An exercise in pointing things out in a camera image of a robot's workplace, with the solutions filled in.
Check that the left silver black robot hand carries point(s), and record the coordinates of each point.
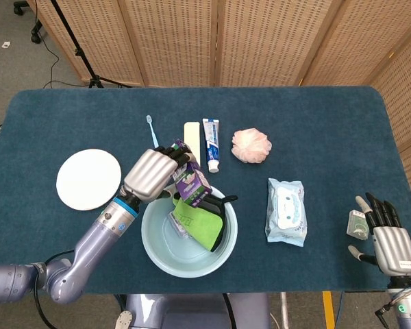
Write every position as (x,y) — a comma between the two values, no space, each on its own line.
(149,173)

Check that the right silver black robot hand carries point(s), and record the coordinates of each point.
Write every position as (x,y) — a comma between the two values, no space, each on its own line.
(395,250)

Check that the light blue toothbrush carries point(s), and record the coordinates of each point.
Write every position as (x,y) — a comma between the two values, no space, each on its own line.
(153,135)

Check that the purple toothpaste carton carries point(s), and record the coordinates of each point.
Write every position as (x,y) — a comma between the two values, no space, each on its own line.
(192,185)

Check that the transparent box with purple floss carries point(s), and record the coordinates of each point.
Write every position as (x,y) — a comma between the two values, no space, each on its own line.
(177,224)

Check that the green microfiber cloth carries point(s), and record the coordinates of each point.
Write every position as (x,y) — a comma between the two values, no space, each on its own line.
(198,226)

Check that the left lavender robot arm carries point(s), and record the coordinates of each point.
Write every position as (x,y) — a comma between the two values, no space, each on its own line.
(92,246)

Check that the small green white box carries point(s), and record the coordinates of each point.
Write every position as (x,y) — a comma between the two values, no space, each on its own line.
(357,226)

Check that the white and blue toothpaste tube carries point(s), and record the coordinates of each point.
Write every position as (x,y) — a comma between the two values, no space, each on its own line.
(211,144)

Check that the cream toothbrush case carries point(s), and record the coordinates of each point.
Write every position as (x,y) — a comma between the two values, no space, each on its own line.
(192,137)

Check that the white round plate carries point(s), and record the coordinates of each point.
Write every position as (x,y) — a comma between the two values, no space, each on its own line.
(89,178)

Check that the light blue plastic basin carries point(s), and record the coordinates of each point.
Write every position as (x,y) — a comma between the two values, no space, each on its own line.
(157,253)

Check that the pink mesh bath pouf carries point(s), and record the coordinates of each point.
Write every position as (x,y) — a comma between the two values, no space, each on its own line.
(251,145)

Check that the light blue wet wipes pack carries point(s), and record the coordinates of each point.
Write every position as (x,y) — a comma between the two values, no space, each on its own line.
(287,212)

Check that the black tripod stand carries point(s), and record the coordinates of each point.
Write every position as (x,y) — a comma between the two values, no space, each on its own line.
(85,63)

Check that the lavender robot torso base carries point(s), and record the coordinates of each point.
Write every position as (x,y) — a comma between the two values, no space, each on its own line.
(192,312)

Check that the dark blue table cloth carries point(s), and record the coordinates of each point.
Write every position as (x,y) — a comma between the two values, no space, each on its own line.
(311,113)

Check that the wicker folding screen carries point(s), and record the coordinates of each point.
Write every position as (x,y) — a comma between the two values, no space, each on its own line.
(260,41)

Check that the black office chair base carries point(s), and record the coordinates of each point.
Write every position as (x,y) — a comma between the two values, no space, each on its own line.
(36,32)

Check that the small white paper scrap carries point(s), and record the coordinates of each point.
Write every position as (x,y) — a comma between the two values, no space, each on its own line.
(6,44)

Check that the white metal bracket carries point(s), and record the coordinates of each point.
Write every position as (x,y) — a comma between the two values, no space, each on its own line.
(123,320)

